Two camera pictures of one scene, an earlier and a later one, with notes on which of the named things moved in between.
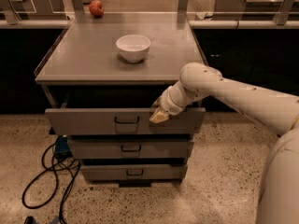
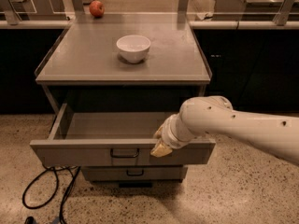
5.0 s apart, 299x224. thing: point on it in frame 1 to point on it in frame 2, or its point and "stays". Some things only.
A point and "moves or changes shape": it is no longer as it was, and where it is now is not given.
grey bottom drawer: [132, 172] stays
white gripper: [168, 104] to [167, 132]
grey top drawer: [121, 121] moves or changes shape
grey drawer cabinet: [99, 82] stays
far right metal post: [286, 6] stays
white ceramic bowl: [134, 47] stays
